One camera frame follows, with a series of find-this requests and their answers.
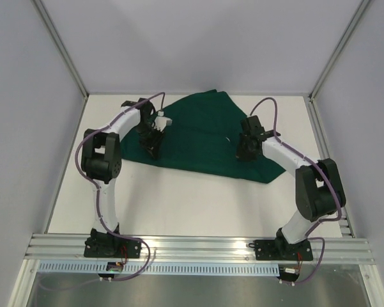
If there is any left aluminium frame post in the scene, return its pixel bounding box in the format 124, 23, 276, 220
31, 0, 89, 100

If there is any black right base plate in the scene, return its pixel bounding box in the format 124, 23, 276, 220
248, 238, 314, 261

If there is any right aluminium frame post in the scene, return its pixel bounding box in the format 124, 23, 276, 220
308, 0, 373, 102

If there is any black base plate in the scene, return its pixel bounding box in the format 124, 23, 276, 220
248, 238, 314, 261
84, 236, 141, 259

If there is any slotted white cable duct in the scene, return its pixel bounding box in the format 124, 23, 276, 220
37, 260, 279, 277

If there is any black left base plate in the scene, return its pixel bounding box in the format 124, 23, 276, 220
84, 236, 141, 259

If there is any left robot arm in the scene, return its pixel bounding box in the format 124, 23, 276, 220
75, 99, 172, 256

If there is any aluminium front rail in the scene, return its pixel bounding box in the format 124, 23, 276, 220
24, 233, 376, 265

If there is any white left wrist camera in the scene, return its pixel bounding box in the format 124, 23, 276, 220
154, 111, 173, 132

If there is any aluminium frame post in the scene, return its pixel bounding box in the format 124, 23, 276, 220
308, 0, 373, 102
31, 0, 89, 100

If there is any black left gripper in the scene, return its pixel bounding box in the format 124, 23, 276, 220
134, 122, 165, 159

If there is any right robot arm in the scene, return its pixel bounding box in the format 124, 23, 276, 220
236, 116, 346, 259

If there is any dark green surgical drape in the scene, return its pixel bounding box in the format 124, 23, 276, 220
121, 90, 285, 184

